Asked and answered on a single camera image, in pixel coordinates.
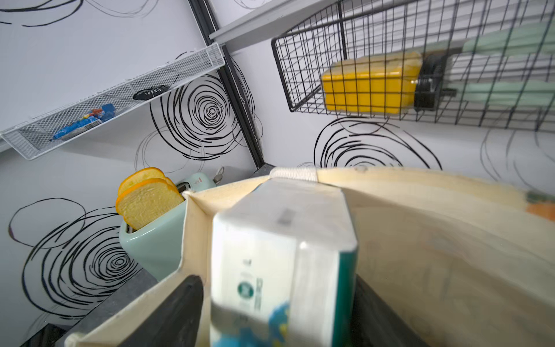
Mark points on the floral tissue pack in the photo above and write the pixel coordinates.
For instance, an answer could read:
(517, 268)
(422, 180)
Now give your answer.
(283, 267)

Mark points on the right yellow toast slice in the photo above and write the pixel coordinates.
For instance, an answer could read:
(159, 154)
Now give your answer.
(146, 201)

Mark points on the blue candy packet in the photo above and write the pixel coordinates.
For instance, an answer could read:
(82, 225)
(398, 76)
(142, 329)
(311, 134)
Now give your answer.
(93, 119)

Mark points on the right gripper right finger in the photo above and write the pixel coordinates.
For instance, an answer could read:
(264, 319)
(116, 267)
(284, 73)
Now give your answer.
(375, 323)

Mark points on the green item in basket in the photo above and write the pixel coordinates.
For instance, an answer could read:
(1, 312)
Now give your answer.
(509, 68)

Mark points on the black wire wall basket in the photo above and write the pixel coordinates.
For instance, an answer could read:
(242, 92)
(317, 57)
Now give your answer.
(435, 29)

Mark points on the mint green toaster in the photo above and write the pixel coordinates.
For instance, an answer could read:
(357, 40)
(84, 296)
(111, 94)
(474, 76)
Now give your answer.
(157, 247)

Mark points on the white wire wall shelf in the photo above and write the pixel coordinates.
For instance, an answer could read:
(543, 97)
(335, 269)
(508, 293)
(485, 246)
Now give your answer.
(32, 139)

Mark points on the left yellow toast slice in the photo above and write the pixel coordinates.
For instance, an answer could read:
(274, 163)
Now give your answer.
(143, 175)

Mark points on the yellow toast slice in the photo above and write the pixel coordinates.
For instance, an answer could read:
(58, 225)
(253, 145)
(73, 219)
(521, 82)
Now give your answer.
(146, 201)
(143, 175)

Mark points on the floral canvas tote bag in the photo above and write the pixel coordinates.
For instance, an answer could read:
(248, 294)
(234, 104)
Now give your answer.
(461, 261)

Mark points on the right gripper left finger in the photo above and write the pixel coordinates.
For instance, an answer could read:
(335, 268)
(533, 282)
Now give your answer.
(176, 321)

